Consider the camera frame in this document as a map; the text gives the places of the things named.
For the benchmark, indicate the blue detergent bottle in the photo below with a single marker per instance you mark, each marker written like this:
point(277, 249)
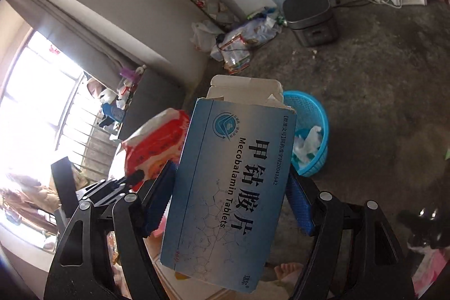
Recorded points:
point(113, 112)

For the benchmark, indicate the white plastic bag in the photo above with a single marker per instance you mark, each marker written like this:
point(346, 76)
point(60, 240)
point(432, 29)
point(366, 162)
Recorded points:
point(204, 35)

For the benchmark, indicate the pile of plastic packaging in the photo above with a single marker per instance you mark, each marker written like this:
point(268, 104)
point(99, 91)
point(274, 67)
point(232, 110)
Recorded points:
point(236, 47)

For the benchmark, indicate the black rice cooker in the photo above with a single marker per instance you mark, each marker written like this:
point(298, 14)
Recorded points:
point(312, 21)

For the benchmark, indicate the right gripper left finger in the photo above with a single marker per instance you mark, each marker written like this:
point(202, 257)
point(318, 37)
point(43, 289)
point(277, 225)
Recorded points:
point(131, 208)

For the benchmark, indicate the grey low cabinet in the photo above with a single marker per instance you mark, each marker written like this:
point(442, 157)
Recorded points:
point(154, 94)

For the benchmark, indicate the metal balcony railing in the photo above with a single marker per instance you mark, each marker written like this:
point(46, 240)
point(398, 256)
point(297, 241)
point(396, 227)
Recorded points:
point(81, 139)

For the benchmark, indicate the red tissue pack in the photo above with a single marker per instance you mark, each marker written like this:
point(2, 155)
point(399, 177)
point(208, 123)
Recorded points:
point(159, 140)

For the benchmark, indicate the grey curtain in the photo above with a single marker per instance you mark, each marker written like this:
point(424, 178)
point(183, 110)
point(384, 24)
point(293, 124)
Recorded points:
point(61, 22)

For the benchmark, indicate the blue plastic trash basket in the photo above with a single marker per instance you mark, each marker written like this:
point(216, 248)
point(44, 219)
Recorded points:
point(310, 112)

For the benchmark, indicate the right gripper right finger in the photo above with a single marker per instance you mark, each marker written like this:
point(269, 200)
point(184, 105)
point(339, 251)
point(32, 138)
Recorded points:
point(376, 266)

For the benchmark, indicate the blue medicine box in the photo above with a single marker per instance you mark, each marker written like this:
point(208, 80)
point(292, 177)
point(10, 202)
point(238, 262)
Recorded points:
point(230, 183)

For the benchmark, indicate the purple plastic cup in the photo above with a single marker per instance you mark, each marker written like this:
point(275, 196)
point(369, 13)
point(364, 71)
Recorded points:
point(129, 74)

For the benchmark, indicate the white glove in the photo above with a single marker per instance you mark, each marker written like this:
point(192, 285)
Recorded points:
point(305, 150)

